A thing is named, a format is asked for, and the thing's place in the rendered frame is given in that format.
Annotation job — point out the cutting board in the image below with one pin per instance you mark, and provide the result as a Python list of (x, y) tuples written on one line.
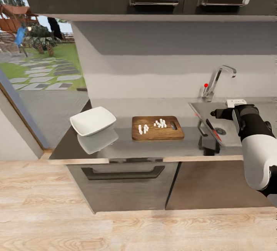
[(155, 132)]

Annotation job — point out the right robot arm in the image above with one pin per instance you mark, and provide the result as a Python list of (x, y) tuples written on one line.
[(258, 143)]

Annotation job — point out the drop in sink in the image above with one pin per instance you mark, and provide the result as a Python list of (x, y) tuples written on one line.
[(226, 128)]

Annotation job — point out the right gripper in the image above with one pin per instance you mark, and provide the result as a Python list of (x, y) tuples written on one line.
[(221, 113)]

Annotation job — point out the bowl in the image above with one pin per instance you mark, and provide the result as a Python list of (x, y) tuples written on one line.
[(92, 121)]

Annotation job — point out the dishwasher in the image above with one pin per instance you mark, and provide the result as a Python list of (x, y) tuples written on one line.
[(132, 186)]

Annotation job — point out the parer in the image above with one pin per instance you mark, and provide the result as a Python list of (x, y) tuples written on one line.
[(210, 125)]

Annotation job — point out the fixed window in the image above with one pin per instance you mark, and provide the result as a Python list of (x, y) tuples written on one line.
[(40, 72)]

